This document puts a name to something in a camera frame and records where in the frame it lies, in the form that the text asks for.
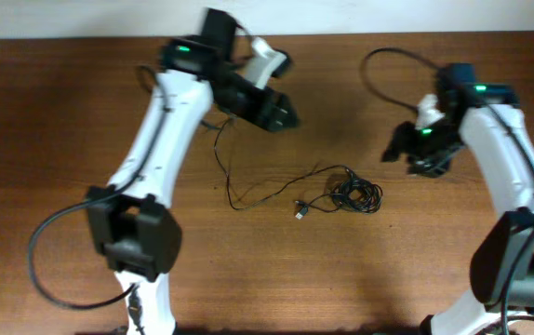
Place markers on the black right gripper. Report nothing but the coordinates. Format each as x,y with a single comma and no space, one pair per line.
412,150

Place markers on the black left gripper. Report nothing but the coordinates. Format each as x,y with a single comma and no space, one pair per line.
272,112

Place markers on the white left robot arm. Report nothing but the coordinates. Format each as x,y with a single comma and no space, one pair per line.
129,220

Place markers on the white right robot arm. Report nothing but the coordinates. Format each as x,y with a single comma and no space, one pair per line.
486,119

